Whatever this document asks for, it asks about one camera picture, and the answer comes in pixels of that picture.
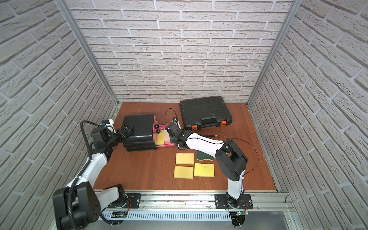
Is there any white pink foam sponge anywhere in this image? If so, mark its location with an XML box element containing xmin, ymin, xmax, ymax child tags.
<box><xmin>164</xmin><ymin>133</ymin><xmax>171</xmax><ymax>144</ymax></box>

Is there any black drawer cabinet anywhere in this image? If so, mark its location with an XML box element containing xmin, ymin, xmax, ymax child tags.
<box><xmin>123</xmin><ymin>114</ymin><xmax>157</xmax><ymax>152</ymax></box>

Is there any pale yellow foam sponge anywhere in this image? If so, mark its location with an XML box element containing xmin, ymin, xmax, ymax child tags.
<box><xmin>173</xmin><ymin>165</ymin><xmax>194</xmax><ymax>180</ymax></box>
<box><xmin>175</xmin><ymin>153</ymin><xmax>194</xmax><ymax>165</ymax></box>

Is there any green yellow scouring sponge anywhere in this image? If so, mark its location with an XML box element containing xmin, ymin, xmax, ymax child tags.
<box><xmin>196</xmin><ymin>151</ymin><xmax>214</xmax><ymax>161</ymax></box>

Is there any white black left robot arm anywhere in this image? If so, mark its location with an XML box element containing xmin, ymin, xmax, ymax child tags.
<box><xmin>52</xmin><ymin>119</ymin><xmax>133</xmax><ymax>230</ymax></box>

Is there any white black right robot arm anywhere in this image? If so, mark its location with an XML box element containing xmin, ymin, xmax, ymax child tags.
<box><xmin>165</xmin><ymin>122</ymin><xmax>252</xmax><ymax>209</ymax></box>

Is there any yellow sponge in drawer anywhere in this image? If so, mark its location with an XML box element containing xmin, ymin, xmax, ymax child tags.
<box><xmin>156</xmin><ymin>130</ymin><xmax>165</xmax><ymax>146</ymax></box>

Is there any black plastic tool case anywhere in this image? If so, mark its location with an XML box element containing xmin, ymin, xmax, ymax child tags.
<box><xmin>179</xmin><ymin>96</ymin><xmax>233</xmax><ymax>131</ymax></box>

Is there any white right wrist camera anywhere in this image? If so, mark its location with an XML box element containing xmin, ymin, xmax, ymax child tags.
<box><xmin>172</xmin><ymin>117</ymin><xmax>181</xmax><ymax>128</ymax></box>

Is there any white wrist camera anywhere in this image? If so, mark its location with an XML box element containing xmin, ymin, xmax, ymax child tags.
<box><xmin>172</xmin><ymin>117</ymin><xmax>181</xmax><ymax>128</ymax></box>
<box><xmin>101</xmin><ymin>119</ymin><xmax>115</xmax><ymax>133</ymax></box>

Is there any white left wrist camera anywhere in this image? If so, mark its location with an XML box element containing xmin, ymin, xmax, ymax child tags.
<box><xmin>101</xmin><ymin>119</ymin><xmax>115</xmax><ymax>133</ymax></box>

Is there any aluminium front rail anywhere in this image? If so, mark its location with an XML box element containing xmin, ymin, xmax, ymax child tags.
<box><xmin>102</xmin><ymin>190</ymin><xmax>296</xmax><ymax>223</ymax></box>

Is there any aluminium corner frame post left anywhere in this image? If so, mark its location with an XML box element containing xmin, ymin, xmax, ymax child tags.
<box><xmin>55</xmin><ymin>0</ymin><xmax>119</xmax><ymax>108</ymax></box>

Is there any aluminium corner frame post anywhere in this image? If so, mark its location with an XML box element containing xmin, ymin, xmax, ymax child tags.
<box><xmin>246</xmin><ymin>0</ymin><xmax>303</xmax><ymax>105</ymax></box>
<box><xmin>55</xmin><ymin>0</ymin><xmax>119</xmax><ymax>108</ymax></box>

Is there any aluminium corner frame post right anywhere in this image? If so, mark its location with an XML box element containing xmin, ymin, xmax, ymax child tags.
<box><xmin>246</xmin><ymin>0</ymin><xmax>303</xmax><ymax>105</ymax></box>

